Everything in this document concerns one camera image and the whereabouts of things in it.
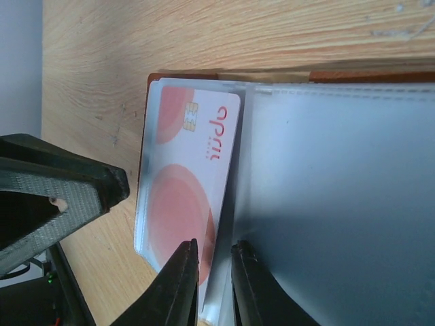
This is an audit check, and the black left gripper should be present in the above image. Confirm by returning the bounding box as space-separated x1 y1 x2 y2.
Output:
1 134 129 275

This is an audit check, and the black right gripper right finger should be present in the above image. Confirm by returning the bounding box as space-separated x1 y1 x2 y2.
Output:
231 240 318 325

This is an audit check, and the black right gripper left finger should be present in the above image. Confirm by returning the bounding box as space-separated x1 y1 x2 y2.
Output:
114 238 199 326

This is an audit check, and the red white card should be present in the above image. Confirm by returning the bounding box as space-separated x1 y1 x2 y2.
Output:
134 80 241 300

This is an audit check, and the brown leather card holder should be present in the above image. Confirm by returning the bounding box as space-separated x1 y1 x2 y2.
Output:
147 71 434 325

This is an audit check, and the black enclosure frame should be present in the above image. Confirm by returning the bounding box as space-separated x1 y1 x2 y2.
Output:
48 242 96 325

